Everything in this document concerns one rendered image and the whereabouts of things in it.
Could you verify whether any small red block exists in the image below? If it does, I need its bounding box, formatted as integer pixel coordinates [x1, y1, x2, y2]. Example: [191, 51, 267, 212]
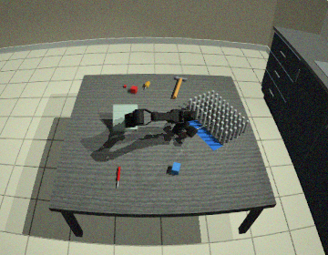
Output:
[131, 86, 138, 94]

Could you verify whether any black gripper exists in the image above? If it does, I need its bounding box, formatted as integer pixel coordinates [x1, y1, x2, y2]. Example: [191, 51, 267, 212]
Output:
[179, 121, 199, 138]

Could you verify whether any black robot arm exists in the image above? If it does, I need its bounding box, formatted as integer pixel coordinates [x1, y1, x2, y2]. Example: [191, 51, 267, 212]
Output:
[125, 108, 197, 136]

